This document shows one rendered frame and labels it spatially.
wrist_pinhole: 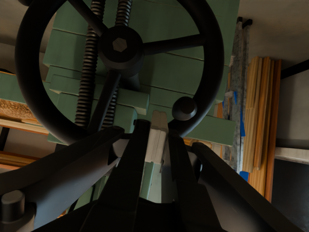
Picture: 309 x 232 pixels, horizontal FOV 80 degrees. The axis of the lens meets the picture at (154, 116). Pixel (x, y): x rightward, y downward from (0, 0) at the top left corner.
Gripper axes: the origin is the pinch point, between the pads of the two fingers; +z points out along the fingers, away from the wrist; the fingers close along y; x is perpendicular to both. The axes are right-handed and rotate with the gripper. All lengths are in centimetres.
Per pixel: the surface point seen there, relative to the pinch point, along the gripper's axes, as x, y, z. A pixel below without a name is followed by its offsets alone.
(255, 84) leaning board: 12, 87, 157
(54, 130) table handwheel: -4.0, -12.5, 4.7
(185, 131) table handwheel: -1.0, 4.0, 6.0
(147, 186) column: -39, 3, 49
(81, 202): -49, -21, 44
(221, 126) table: -3.6, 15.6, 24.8
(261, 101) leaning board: -1, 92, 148
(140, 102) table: -0.3, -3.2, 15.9
